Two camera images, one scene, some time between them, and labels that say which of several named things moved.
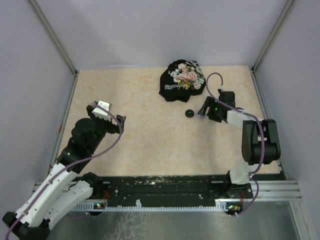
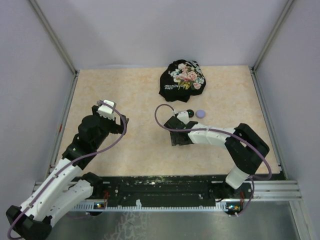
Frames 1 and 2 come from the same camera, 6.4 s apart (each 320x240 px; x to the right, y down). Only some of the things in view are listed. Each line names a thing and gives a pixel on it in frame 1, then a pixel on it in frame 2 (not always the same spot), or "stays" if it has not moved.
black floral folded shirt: [181, 79] stays
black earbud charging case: [189, 113] stays
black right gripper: [210, 102] to [175, 140]
